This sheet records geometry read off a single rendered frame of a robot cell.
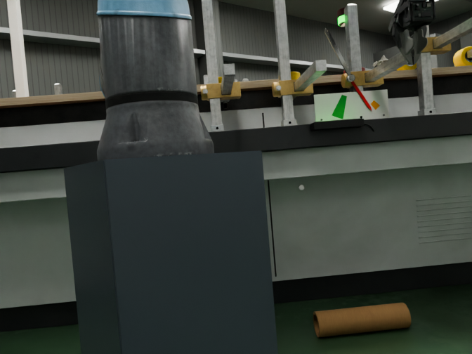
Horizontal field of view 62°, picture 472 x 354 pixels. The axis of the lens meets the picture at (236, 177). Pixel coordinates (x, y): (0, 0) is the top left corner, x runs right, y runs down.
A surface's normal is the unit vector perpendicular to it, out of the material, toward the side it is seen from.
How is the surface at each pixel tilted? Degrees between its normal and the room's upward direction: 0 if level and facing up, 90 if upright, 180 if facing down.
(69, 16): 90
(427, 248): 90
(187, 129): 70
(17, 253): 90
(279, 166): 90
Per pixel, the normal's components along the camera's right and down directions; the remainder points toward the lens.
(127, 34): -0.22, 0.04
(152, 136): 0.09, -0.32
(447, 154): 0.06, 0.03
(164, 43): 0.49, -0.01
